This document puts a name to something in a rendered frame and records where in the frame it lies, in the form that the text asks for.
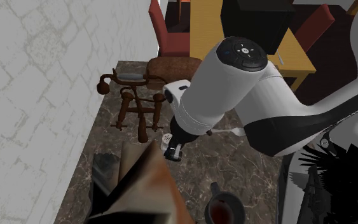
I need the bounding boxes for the white salt shaker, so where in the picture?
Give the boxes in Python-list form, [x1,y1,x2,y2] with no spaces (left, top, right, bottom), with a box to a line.
[161,133,173,152]

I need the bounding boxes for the white spoon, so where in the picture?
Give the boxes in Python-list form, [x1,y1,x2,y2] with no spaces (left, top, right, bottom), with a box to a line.
[206,127,247,137]

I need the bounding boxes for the brown bread loaf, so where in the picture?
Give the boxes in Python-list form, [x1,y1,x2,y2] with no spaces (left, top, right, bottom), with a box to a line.
[146,57,203,92]

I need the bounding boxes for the brown cardboard box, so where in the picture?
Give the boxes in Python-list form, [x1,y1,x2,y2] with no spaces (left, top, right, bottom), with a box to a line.
[85,141,196,224]

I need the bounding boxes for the dark cup with red liquid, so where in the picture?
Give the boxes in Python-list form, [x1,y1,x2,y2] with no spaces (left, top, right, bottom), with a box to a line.
[203,181,246,224]

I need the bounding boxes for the red chair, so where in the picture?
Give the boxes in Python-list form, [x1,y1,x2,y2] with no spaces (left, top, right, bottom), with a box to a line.
[294,3,336,53]
[148,0,192,58]

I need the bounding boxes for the yellow wooden table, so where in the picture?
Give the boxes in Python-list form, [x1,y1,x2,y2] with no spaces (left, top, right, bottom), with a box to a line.
[189,0,317,92]

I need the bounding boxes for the dark robot stand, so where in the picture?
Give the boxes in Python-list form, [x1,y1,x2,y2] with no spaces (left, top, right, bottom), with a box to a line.
[277,136,358,224]

